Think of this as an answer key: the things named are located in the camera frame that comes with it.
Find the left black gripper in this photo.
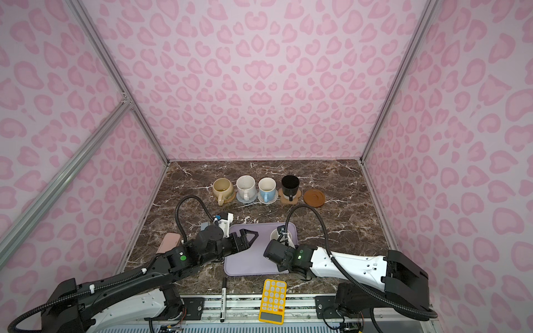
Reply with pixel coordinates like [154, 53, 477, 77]
[201, 228, 260, 268]

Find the cork paw-shaped coaster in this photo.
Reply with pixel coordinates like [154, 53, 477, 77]
[278, 189, 302, 205]

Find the multicolour woven round coaster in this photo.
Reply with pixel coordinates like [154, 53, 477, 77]
[258, 192, 279, 205]

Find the brown round wooden coaster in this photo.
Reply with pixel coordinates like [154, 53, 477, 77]
[303, 189, 326, 208]

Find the white mug blue handle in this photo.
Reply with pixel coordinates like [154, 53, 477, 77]
[258, 178, 278, 201]

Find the black mug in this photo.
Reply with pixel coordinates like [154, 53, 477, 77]
[281, 175, 300, 200]

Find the white speckled mug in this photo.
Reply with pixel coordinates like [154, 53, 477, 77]
[236, 175, 258, 203]

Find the beige ceramic mug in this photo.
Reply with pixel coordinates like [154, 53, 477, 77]
[212, 178, 235, 206]

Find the white mug lavender handle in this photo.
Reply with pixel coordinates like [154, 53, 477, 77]
[271, 226, 295, 248]

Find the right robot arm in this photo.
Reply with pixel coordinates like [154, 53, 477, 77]
[263, 233, 437, 321]

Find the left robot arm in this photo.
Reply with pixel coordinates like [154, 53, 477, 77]
[40, 225, 259, 332]

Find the lavender plastic tray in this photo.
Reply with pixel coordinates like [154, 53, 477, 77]
[224, 223, 288, 277]

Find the black marker pen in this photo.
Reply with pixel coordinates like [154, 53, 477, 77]
[219, 277, 227, 323]

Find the yellow calculator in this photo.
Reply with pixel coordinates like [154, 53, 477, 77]
[258, 279, 287, 326]

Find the pink flat pad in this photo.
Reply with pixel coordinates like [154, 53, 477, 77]
[156, 233, 182, 254]

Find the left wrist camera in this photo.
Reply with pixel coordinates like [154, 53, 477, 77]
[214, 212, 234, 238]

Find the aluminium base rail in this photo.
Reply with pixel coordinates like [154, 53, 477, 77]
[78, 291, 442, 333]

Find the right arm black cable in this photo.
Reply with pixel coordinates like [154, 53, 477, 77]
[284, 203, 438, 321]

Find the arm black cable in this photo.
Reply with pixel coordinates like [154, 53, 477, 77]
[284, 203, 438, 321]
[7, 195, 217, 333]

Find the aluminium diagonal frame bar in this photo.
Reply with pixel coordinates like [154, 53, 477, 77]
[1, 98, 130, 267]

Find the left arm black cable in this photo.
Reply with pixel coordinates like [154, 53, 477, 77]
[7, 195, 217, 333]

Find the aluminium frame corner post right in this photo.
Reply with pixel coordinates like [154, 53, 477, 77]
[359, 0, 442, 165]

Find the aluminium frame corner post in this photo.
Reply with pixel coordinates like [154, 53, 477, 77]
[65, 0, 170, 167]
[359, 0, 442, 165]

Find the aluminium frame corner post left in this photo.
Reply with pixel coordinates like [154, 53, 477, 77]
[65, 0, 170, 167]

